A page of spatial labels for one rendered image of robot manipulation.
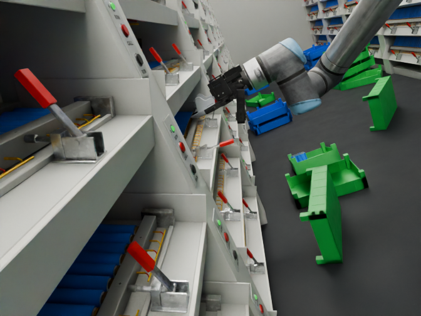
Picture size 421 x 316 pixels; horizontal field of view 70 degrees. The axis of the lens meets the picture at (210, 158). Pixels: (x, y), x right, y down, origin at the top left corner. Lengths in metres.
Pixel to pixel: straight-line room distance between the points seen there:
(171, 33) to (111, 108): 0.73
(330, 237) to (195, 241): 0.64
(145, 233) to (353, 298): 0.71
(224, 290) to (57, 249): 0.41
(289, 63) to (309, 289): 0.68
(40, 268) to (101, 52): 0.30
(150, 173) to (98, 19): 0.22
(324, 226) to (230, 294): 0.49
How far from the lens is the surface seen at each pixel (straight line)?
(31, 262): 0.20
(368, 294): 1.01
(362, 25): 0.93
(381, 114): 1.83
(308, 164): 1.41
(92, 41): 0.45
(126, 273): 0.39
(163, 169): 0.46
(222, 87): 0.93
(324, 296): 1.02
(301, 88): 0.92
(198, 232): 0.47
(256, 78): 0.91
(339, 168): 1.55
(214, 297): 0.58
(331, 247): 1.05
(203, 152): 0.72
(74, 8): 0.42
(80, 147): 0.29
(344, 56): 0.97
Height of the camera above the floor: 0.77
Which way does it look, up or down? 19 degrees down
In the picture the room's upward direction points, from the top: 25 degrees counter-clockwise
